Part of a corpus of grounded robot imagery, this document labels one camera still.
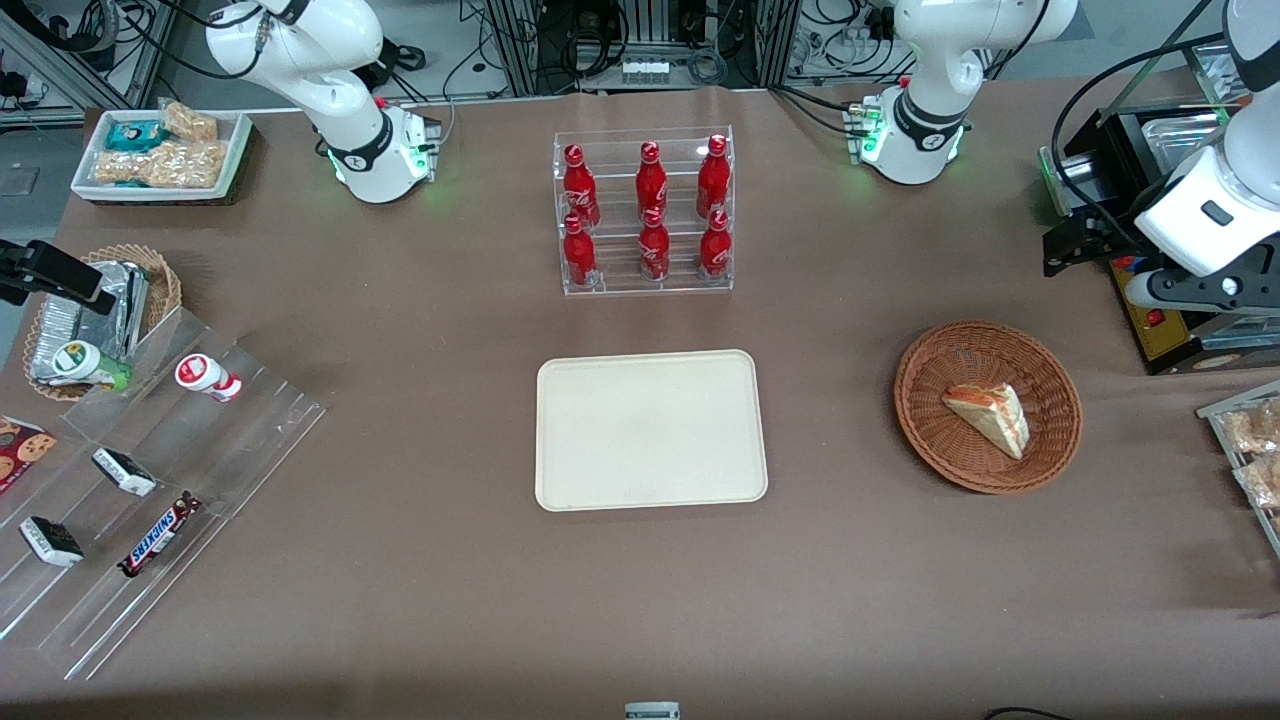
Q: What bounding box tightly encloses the triangular sandwich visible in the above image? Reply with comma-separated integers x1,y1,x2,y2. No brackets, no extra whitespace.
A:
941,382,1031,462

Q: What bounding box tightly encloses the small light wicker basket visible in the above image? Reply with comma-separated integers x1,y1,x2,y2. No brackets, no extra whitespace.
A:
22,244,184,403

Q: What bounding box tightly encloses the large brown wicker basket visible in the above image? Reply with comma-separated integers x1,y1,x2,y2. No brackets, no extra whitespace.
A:
894,320,1084,496

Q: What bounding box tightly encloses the grey snack tray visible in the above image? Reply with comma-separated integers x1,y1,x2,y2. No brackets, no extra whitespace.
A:
1195,378,1280,559

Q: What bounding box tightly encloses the white rectangular snack tray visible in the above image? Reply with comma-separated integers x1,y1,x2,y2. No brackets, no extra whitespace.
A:
70,108,254,206

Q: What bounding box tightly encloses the cream plastic serving tray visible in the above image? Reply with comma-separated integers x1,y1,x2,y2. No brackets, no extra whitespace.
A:
535,349,770,513

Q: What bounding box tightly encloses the silver foil package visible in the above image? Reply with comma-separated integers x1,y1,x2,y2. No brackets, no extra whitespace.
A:
85,258,152,361
28,295,87,383

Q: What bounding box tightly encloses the steel food pan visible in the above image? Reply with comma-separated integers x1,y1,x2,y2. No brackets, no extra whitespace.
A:
1188,42,1251,106
1145,108,1233,166

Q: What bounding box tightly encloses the white green yogurt bottle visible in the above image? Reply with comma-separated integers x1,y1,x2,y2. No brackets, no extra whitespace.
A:
50,339,134,392

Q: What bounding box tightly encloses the black food warmer machine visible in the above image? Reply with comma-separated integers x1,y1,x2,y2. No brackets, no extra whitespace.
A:
1040,0,1280,377

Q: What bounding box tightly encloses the large puffed rice snack pack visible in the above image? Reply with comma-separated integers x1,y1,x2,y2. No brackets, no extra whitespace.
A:
93,140,230,191

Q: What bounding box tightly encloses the teal snack package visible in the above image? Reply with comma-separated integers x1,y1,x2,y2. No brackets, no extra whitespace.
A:
105,120,167,154

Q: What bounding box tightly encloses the white red yogurt bottle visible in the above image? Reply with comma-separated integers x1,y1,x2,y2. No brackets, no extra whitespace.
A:
174,352,244,404

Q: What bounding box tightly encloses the red cookie package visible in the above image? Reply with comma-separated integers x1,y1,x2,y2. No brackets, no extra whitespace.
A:
0,415,58,496

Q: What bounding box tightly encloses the small puffed rice snack pack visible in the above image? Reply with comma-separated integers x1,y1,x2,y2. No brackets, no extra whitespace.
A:
160,100,220,143

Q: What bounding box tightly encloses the black white chocolate box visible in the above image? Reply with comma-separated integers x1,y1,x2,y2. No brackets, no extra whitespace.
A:
18,515,86,569
91,447,159,499

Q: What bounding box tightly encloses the clear-wrapped rice cracker pack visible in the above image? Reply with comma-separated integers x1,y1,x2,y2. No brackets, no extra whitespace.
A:
1235,455,1280,507
1222,400,1280,456

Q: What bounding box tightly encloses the clear acrylic stepped display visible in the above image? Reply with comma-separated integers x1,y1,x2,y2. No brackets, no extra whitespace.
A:
0,305,328,683

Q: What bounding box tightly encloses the brown Snickers bar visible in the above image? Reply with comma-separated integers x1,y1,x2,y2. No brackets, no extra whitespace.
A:
117,489,205,580

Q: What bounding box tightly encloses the red cola bottle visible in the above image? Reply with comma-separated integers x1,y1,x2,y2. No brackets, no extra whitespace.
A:
696,134,732,221
698,209,734,280
562,214,600,289
638,207,673,282
562,144,602,229
636,141,670,223

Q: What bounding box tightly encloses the clear acrylic bottle rack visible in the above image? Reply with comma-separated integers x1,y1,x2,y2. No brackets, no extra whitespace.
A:
552,126,737,297

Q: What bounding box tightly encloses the aluminium equipment rack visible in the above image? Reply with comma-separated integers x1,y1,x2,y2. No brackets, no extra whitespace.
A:
485,0,801,97

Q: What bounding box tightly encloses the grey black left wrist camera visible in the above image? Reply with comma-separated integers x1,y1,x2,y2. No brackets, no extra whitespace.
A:
1123,262,1280,317

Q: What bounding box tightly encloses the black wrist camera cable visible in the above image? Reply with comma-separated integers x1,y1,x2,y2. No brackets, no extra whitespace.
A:
1052,28,1241,256

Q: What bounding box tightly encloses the aluminium frame beam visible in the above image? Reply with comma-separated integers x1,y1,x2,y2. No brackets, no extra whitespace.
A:
0,0,176,127

